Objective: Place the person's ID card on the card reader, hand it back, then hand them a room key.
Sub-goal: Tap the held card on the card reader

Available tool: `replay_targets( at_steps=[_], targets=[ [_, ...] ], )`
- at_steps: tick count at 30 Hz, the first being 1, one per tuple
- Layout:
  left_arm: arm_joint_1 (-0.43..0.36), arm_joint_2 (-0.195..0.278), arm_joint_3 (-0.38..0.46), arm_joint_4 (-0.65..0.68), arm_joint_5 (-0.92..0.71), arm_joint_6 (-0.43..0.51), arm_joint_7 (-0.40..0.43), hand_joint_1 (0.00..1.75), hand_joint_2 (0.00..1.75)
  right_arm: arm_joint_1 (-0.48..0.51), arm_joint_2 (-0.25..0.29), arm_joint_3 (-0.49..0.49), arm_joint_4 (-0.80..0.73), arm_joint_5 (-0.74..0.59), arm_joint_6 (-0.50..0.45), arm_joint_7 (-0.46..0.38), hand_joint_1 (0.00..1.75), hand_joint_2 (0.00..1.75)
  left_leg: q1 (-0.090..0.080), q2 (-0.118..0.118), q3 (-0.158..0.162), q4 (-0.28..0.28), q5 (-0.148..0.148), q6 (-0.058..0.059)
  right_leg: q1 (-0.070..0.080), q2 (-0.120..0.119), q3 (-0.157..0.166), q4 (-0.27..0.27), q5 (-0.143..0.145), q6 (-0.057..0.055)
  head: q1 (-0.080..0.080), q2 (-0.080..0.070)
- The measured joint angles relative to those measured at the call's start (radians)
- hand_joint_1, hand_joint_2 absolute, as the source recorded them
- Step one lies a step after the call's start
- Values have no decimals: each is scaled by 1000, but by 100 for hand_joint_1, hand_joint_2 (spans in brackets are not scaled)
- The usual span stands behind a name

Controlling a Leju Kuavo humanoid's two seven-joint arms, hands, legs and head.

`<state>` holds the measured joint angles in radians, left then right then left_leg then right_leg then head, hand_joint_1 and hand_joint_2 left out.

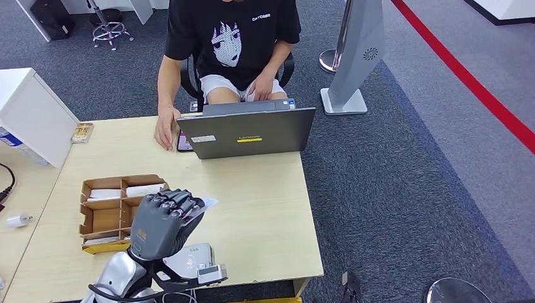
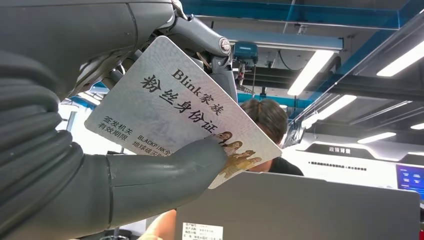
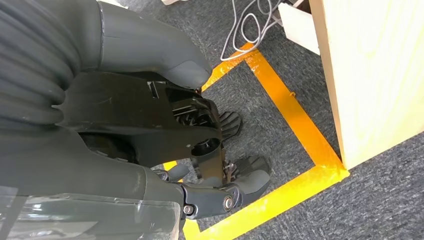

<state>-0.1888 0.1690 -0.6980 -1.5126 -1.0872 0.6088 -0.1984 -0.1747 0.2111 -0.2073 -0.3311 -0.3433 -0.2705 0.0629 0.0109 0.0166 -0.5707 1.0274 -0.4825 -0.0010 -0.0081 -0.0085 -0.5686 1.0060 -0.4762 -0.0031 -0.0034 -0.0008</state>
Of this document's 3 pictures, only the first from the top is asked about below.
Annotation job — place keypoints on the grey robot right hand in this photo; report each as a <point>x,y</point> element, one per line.
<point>161,226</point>

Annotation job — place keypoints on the person's left hand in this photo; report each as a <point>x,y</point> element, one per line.
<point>262,88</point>

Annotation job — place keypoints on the person's right hand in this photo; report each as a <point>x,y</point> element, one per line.
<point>165,127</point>

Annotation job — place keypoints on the white ID card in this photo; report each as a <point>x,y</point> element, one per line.
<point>209,203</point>

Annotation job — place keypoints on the person's right forearm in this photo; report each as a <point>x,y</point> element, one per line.
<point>169,83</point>

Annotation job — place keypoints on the person's left forearm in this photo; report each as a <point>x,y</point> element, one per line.
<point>278,58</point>

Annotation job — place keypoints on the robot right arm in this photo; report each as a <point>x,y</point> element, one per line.
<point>117,274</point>

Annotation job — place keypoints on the white card in organizer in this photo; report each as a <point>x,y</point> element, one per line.
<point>100,241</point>
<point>144,190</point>
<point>104,195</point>

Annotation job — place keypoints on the grey card reader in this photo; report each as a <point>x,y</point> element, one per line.
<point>190,257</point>

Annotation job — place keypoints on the person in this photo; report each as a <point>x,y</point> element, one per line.
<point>242,42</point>

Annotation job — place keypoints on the wooden card organizer box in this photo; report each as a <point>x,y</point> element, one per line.
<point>104,217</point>

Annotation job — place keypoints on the gold patterned key card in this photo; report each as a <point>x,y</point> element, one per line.
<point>82,133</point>

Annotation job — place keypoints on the dark smartphone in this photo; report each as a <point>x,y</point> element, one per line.
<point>184,142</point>

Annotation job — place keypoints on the grey laptop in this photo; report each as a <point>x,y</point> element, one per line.
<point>246,131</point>

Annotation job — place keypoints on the black office chair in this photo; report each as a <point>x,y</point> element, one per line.
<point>190,81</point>

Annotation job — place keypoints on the grey kiosk stand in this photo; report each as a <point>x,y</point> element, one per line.
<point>355,54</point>

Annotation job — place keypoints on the chrome base stool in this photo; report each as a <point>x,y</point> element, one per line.
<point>109,31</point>

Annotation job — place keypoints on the white furniture panel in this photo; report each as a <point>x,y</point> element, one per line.
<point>142,10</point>

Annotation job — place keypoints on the white cabinet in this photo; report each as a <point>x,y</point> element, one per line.
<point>33,113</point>

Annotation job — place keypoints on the white charger plug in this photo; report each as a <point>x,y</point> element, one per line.
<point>17,220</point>

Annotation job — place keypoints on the plastic water bottle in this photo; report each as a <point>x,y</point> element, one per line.
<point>21,148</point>

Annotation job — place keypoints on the pale wooden desk panel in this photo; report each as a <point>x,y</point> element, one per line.
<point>300,287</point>

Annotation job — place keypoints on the black bag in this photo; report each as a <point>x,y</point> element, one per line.
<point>52,19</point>

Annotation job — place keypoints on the red floor tape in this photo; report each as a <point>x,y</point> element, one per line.
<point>472,83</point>

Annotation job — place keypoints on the white platform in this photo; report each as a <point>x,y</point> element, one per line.
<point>505,10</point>

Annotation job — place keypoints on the round chrome base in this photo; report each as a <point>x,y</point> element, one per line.
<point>455,292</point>

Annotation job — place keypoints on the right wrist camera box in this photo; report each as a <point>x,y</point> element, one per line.
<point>211,274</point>

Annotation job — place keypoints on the chrome stanchion post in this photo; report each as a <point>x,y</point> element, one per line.
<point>332,60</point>

